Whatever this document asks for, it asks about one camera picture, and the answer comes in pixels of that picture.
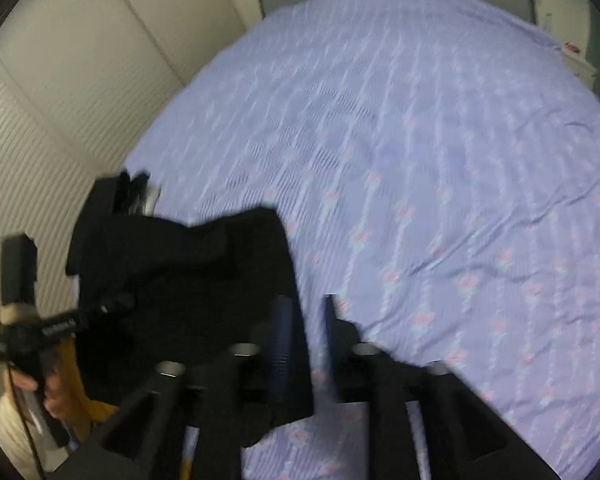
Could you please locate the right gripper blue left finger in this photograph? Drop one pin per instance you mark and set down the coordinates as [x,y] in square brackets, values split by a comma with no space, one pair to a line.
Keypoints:
[281,347]

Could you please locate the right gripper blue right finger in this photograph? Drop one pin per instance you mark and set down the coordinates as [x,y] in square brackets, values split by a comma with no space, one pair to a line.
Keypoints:
[350,364]

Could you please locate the black pants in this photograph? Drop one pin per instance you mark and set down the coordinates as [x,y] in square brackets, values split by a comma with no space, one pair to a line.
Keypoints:
[153,290]

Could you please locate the person left forearm white sleeve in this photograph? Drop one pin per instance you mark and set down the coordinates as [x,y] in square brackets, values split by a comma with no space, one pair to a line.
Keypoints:
[16,446]

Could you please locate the person left hand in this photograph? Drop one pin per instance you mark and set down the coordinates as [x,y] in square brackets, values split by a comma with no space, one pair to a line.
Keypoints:
[63,398]

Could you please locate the purple floral bed sheet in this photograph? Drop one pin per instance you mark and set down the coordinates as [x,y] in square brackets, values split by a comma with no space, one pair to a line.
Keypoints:
[437,168]

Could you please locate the white louvered wardrobe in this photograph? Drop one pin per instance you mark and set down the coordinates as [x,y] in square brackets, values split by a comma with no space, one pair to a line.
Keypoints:
[80,82]

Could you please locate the white nightstand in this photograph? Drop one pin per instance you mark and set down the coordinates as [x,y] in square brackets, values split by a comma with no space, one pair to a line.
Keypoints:
[577,63]

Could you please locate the clear plastic bottle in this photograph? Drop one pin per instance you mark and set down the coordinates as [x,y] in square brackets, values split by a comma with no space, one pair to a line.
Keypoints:
[548,23]

